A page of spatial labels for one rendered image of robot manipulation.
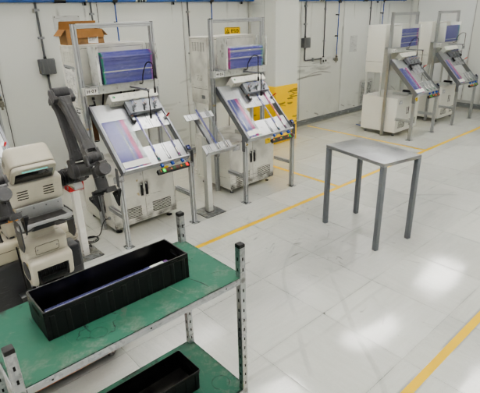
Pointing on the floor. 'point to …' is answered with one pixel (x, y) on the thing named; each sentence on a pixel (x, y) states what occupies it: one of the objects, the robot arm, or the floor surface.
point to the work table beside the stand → (378, 151)
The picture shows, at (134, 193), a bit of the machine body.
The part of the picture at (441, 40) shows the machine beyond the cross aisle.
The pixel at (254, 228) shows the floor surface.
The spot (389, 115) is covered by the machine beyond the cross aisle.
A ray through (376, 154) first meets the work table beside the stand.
